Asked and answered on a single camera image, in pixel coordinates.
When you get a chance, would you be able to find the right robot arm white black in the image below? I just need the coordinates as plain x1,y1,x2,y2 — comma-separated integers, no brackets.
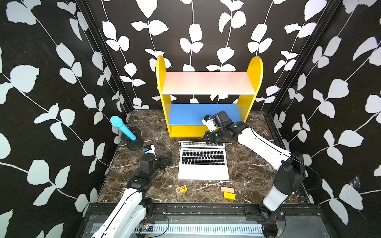
202,111,306,220

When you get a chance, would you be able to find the small circuit board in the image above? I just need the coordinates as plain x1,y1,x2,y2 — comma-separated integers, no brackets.
135,224,154,233

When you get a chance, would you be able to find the blue toy microphone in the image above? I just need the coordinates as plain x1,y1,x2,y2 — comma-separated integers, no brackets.
110,116,137,141

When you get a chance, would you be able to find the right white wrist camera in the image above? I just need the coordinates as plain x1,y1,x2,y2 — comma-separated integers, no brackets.
202,115,217,132

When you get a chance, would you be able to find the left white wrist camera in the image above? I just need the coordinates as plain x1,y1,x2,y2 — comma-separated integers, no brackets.
143,145,156,156

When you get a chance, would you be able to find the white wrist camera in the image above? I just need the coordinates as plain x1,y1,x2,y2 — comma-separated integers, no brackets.
202,115,217,132
143,145,156,156

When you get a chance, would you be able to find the white slotted cable duct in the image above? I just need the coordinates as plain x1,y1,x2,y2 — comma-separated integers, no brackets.
90,223,265,235

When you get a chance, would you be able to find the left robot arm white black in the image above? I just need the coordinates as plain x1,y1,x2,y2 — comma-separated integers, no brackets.
92,152,173,238

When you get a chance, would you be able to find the yellow number 6 block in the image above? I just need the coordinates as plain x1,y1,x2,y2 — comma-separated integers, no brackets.
180,185,188,193

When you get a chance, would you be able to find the yellow flat block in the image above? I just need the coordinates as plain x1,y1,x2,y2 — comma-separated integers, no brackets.
224,192,235,200

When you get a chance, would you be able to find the tan wooden flat block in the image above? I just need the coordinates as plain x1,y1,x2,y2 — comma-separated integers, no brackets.
221,186,235,194

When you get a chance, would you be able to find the yellow shelf with blue board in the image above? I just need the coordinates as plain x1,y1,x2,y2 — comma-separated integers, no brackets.
156,56,264,137

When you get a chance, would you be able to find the silver laptop computer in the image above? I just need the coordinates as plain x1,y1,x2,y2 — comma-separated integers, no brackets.
178,141,231,180

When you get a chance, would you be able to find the black round microphone stand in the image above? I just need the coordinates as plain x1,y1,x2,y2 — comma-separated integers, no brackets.
127,127,143,151

